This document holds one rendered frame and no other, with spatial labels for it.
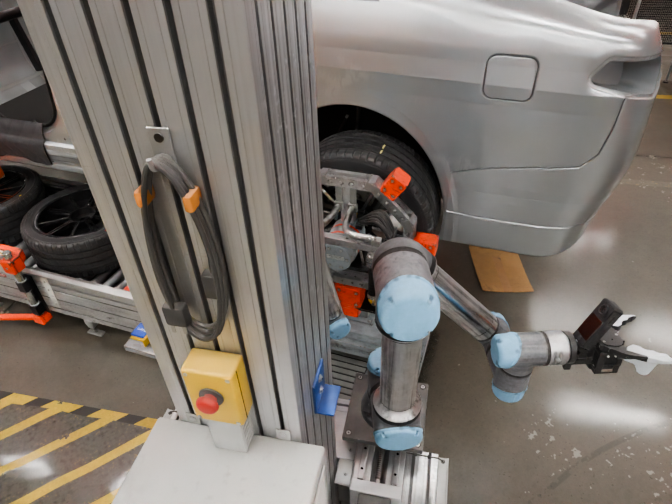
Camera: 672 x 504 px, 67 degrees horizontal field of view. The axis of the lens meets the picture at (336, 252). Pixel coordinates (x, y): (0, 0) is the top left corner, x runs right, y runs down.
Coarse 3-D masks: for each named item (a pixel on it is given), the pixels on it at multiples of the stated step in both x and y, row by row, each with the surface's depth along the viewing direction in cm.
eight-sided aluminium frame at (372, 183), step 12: (324, 168) 196; (324, 180) 193; (336, 180) 191; (348, 180) 189; (360, 180) 188; (372, 180) 188; (372, 192) 189; (384, 204) 191; (396, 204) 190; (396, 216) 192; (408, 216) 192; (408, 228) 193; (336, 276) 222; (348, 276) 222; (360, 276) 223
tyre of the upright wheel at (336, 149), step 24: (336, 144) 203; (360, 144) 198; (384, 144) 201; (336, 168) 198; (360, 168) 194; (384, 168) 191; (408, 168) 196; (408, 192) 194; (432, 192) 204; (432, 216) 201
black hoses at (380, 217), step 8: (368, 216) 186; (376, 216) 183; (384, 216) 184; (360, 224) 190; (368, 224) 183; (376, 224) 181; (384, 224) 183; (392, 224) 186; (384, 232) 182; (392, 232) 185; (384, 240) 183
